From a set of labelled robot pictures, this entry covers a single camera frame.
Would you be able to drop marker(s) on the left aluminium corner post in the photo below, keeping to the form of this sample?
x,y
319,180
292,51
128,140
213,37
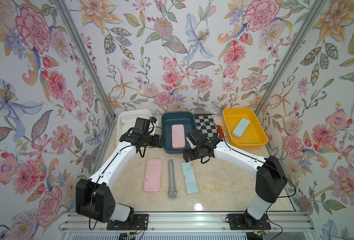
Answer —
x,y
77,39

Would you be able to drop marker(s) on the black white checkerboard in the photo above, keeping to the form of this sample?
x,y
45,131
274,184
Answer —
x,y
205,123

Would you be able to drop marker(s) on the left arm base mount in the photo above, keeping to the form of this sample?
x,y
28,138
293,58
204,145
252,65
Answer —
x,y
134,222

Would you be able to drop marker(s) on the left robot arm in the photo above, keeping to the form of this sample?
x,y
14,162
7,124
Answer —
x,y
94,198

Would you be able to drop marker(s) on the pink pencil case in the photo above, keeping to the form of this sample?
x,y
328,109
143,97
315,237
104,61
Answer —
x,y
178,137
152,182

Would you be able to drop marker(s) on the aluminium front rail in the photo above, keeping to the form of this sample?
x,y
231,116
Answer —
x,y
192,226

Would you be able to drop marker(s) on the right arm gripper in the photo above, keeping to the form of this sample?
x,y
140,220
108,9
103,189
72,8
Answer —
x,y
189,151

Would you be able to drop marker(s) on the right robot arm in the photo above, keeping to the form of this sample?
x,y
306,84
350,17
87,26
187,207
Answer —
x,y
270,179

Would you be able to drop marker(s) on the white pencil case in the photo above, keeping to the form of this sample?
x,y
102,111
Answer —
x,y
128,119

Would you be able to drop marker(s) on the grey cylindrical pencil case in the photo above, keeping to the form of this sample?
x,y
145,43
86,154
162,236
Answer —
x,y
172,184

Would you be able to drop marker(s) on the light blue pencil case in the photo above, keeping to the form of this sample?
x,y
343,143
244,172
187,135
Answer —
x,y
240,128
189,178

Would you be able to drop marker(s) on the teal storage box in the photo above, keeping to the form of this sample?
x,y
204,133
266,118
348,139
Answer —
x,y
173,118

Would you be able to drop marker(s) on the right aluminium corner post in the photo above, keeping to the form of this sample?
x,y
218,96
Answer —
x,y
307,24

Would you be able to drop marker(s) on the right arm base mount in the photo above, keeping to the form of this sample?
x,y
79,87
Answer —
x,y
244,221

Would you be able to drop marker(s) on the red toy brick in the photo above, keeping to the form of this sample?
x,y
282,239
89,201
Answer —
x,y
220,131

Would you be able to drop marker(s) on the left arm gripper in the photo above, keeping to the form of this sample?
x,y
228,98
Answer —
x,y
156,142

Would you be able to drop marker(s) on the white storage box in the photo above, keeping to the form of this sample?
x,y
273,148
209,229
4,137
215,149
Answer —
x,y
122,128

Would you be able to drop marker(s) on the aluminium corner post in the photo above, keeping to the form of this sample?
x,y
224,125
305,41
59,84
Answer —
x,y
77,39
307,24

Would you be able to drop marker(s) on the yellow storage box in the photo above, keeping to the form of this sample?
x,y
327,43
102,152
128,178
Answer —
x,y
253,137

